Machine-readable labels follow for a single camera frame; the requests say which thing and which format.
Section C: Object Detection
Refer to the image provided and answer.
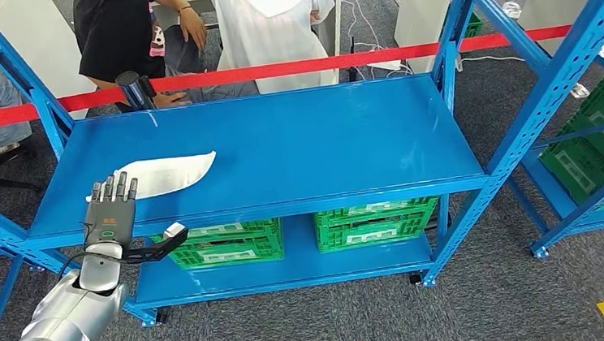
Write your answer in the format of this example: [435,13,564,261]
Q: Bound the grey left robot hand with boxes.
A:
[78,170,144,249]

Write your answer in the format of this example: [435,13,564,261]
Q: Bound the white curved plastic part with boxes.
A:
[82,150,220,205]

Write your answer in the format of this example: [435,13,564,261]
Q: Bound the red barrier belt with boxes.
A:
[0,16,604,133]

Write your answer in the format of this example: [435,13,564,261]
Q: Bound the white power strip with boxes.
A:
[366,58,403,74]

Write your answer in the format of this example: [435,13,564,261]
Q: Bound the clear plastic cup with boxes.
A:
[501,0,523,20]

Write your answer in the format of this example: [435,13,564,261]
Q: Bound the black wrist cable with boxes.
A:
[54,247,128,284]

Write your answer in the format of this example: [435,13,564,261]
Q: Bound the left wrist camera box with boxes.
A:
[120,221,192,266]

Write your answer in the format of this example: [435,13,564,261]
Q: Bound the chrome stanchion post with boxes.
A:
[114,68,159,113]

